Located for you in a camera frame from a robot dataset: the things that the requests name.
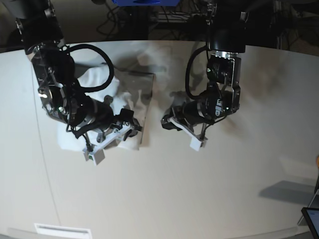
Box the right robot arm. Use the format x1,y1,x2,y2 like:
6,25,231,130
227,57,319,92
2,0,143,141

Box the tablet with dark frame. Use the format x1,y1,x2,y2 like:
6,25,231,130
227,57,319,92
301,207,319,239

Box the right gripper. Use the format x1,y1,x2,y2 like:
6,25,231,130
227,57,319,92
87,99,143,141

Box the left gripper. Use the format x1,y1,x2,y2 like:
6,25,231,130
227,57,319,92
160,103,209,131

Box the white paper label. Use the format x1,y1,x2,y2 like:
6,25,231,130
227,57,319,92
34,223,93,239

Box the white T-shirt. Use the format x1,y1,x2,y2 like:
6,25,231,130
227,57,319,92
57,63,155,152

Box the blue box overhead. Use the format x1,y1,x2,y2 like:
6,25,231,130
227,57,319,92
112,0,180,6

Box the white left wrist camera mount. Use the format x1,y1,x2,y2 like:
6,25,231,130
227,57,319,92
168,117,207,151

